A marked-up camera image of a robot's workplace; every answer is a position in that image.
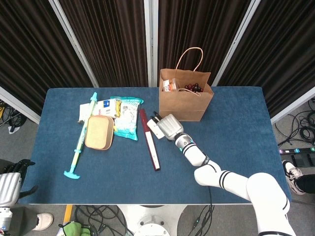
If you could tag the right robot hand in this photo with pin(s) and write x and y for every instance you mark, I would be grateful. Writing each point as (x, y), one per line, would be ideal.
(171, 126)

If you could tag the green teal pump tube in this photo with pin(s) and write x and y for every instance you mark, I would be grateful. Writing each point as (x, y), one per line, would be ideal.
(78, 150)

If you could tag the blue fabric table cover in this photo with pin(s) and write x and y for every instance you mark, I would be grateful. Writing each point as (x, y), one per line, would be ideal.
(123, 186)

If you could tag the white blue carton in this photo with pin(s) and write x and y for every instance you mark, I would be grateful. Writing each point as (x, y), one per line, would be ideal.
(105, 107)

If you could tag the red grape bunch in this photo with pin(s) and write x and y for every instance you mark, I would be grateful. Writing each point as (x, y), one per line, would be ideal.
(193, 88)

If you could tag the dark grey trouser leg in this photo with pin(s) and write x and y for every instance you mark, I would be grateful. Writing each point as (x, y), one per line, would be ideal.
(22, 221)

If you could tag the plain white shoe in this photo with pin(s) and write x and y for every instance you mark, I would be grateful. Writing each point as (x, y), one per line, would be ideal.
(44, 221)

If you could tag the white paper packet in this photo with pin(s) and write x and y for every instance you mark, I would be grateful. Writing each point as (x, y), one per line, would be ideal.
(84, 111)

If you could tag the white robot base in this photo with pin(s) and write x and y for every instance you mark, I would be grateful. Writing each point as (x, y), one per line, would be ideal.
(150, 221)

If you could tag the teal snack packet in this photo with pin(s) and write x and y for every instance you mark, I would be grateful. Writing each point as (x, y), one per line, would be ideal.
(128, 118)

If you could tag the white black sneaker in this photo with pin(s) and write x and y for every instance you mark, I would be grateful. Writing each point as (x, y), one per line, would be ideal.
(292, 174)

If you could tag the black foot pedal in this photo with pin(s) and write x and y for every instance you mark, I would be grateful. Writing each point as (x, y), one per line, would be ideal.
(301, 160)

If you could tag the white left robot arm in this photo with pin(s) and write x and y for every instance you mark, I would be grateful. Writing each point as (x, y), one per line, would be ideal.
(5, 217)

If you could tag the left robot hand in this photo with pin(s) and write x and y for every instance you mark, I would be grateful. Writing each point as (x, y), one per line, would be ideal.
(9, 186)

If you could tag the green cloth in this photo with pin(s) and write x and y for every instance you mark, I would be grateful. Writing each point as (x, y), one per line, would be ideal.
(73, 229)

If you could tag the clear jar of rubber bands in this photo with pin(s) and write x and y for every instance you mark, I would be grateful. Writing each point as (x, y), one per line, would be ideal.
(169, 85)

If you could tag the tan plastic container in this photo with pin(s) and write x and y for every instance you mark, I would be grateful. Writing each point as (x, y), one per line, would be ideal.
(98, 132)

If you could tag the dark red long box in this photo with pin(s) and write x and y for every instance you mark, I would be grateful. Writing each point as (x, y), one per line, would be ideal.
(150, 147)

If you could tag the brown paper bag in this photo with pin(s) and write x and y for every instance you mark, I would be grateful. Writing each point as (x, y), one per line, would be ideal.
(182, 105)

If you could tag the white paper cup stack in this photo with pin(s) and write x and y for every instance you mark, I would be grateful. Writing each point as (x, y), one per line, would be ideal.
(153, 127)

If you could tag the dark pleated divider panel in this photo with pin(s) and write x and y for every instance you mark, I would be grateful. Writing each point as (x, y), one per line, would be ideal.
(37, 49)
(110, 37)
(197, 24)
(283, 49)

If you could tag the white paper scrap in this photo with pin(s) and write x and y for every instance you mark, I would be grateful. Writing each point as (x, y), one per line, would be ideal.
(12, 129)

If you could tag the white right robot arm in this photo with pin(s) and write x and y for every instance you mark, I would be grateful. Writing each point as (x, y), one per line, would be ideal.
(233, 183)

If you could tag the black trouser leg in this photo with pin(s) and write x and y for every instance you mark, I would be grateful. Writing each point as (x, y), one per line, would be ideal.
(307, 183)

